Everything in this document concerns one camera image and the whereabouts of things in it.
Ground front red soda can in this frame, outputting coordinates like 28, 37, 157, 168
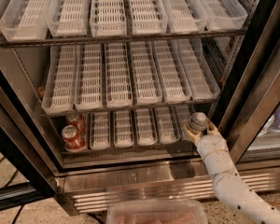
62, 125, 86, 152

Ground top shelf tray two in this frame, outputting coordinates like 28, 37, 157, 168
47, 0, 90, 37

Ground bottom shelf tray five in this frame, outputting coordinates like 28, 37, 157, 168
154, 107, 180, 144

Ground bottom shelf tray four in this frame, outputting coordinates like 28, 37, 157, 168
134, 108, 157, 146

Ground stainless steel fridge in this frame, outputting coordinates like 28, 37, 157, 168
0, 0, 280, 216

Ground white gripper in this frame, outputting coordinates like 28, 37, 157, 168
183, 121, 234, 175

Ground top shelf tray five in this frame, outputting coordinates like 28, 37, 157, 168
162, 0, 207, 34

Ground top shelf tray three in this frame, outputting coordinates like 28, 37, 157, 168
90, 0, 127, 37

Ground shelf tray four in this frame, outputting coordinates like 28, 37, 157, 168
134, 108, 157, 146
128, 0, 168, 35
130, 41, 162, 105

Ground bottom shelf tray three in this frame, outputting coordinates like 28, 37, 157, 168
114, 110, 134, 148

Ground middle shelf tray two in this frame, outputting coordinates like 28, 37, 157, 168
74, 44, 103, 111

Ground middle shelf tray three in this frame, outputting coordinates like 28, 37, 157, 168
105, 43, 133, 107

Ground top shelf tray six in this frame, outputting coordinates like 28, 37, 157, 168
200, 0, 247, 31

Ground middle shelf tray five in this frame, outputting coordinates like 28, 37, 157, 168
152, 40, 192, 104

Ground middle shelf tray six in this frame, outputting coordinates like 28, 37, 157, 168
176, 39, 220, 100

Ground shelf tray five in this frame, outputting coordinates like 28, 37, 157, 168
152, 40, 192, 104
154, 107, 180, 144
162, 0, 207, 34

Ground clear plastic food container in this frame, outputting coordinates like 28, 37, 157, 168
106, 199, 208, 224

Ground red soda can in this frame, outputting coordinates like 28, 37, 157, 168
62, 125, 86, 152
65, 114, 86, 133

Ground shelf tray three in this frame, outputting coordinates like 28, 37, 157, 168
90, 0, 127, 37
105, 43, 133, 107
114, 110, 134, 148

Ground bottom shelf tray two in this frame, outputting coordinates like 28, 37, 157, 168
90, 112, 110, 150

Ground top shelf tray four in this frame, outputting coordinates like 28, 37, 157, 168
128, 0, 168, 35

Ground shelf tray one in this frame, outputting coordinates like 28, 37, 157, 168
63, 113, 91, 153
42, 46, 77, 115
0, 0, 51, 42

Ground bottom shelf tray one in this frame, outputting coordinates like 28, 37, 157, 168
63, 113, 91, 153

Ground glass fridge door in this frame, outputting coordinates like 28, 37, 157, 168
220, 16, 280, 173

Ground shelf tray two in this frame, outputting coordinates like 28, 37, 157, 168
90, 112, 110, 150
74, 44, 103, 111
47, 0, 90, 37

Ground middle shelf tray four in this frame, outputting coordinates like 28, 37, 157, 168
130, 41, 162, 105

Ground bottom shelf tray six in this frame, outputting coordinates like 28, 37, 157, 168
175, 105, 194, 141

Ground rear red soda can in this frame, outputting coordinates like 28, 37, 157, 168
65, 114, 86, 133

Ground black cable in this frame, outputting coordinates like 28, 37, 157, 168
10, 204, 25, 224

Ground top shelf tray one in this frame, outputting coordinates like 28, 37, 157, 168
0, 0, 51, 42

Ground middle shelf tray one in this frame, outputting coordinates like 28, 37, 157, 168
42, 46, 77, 115

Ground shelf tray six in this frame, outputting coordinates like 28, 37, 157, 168
175, 105, 194, 141
200, 0, 247, 31
176, 39, 220, 100

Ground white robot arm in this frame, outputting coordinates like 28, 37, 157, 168
184, 119, 280, 224

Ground clear plastic water bottle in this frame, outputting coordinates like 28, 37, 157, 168
189, 112, 208, 132

